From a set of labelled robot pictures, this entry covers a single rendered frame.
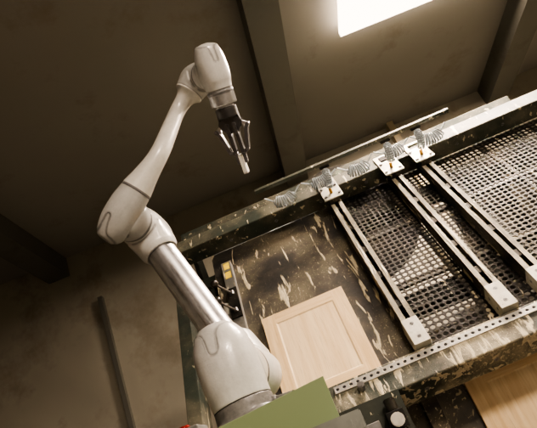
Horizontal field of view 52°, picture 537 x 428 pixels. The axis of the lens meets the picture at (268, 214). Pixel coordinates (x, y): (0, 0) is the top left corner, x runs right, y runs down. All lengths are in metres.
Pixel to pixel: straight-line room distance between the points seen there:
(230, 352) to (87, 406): 3.60
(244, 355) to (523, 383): 1.21
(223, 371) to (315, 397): 0.27
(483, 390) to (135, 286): 3.41
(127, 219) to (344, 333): 0.98
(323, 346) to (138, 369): 2.80
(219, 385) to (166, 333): 3.41
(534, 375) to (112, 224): 1.58
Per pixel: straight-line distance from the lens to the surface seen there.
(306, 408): 1.23
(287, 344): 2.27
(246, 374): 1.39
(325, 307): 2.34
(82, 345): 5.04
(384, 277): 2.31
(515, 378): 2.28
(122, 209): 1.73
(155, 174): 1.76
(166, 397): 4.69
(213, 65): 1.84
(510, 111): 3.12
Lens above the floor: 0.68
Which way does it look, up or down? 25 degrees up
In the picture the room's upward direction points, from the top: 23 degrees counter-clockwise
